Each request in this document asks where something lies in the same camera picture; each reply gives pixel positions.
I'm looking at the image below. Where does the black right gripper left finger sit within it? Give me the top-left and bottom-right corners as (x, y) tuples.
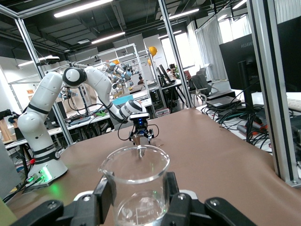
(9, 176), (117, 226)

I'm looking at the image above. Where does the black Huawei monitor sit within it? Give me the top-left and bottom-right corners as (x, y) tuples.
(218, 34), (262, 113)

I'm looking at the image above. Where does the brown table mat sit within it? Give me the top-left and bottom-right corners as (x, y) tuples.
(4, 107), (301, 226)

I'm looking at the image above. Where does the teal board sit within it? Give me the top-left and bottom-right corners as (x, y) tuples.
(112, 93), (135, 106)

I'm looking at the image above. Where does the aluminium frame post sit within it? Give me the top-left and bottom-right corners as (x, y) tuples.
(246, 0), (301, 188)
(14, 14), (74, 146)
(158, 0), (196, 109)

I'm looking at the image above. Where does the clear glass measuring beaker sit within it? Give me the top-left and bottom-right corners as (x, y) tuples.
(97, 145), (170, 226)

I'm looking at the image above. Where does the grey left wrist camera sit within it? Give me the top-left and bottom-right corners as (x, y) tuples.
(130, 113), (150, 120)

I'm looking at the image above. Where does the black cable bundle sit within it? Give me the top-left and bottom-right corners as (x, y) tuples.
(202, 94), (273, 151)

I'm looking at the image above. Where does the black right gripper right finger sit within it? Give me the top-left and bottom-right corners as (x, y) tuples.
(162, 171), (257, 226)

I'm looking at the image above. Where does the grey board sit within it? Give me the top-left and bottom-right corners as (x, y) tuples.
(0, 138), (22, 199)

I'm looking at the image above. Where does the ceiling light strip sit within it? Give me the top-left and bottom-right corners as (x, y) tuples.
(91, 32), (126, 45)
(168, 8), (200, 21)
(53, 0), (114, 18)

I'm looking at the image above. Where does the office chair with dark jacket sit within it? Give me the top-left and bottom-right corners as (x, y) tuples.
(189, 74), (214, 102)

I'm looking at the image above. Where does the white keyboard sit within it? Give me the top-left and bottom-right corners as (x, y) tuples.
(286, 98), (301, 112)

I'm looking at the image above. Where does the steel double jigger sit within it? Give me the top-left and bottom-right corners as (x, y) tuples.
(135, 136), (147, 159)

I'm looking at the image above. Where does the black flat box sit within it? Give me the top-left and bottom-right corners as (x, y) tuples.
(206, 90), (237, 107)

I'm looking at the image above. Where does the black desk monitor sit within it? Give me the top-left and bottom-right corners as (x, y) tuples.
(156, 64), (170, 87)

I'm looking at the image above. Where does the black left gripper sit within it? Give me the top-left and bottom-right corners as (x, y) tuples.
(128, 118), (156, 145)

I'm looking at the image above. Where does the grey blue-jointed robot arm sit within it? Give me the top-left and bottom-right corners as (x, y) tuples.
(102, 60), (134, 91)

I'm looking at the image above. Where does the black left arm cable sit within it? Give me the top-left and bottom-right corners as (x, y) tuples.
(109, 103), (161, 142)

